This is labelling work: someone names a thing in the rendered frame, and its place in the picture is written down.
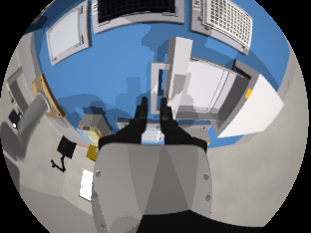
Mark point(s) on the dark blue open-top bin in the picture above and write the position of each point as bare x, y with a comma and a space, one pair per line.
49, 14

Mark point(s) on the blue bench mat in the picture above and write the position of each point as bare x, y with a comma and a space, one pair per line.
111, 77

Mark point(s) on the yellow open-top bin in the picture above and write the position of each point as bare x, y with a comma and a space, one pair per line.
92, 152

